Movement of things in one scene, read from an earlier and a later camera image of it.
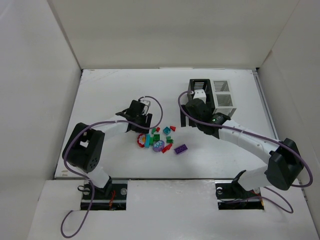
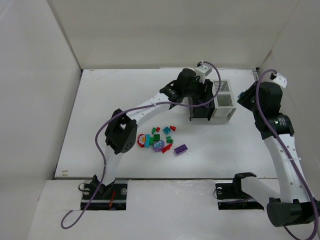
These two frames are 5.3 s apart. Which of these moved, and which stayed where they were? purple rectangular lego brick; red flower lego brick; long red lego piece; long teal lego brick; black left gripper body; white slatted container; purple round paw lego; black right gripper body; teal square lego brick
Moved: black left gripper body; black right gripper body
Stayed: long teal lego brick; red flower lego brick; purple round paw lego; teal square lego brick; purple rectangular lego brick; long red lego piece; white slatted container
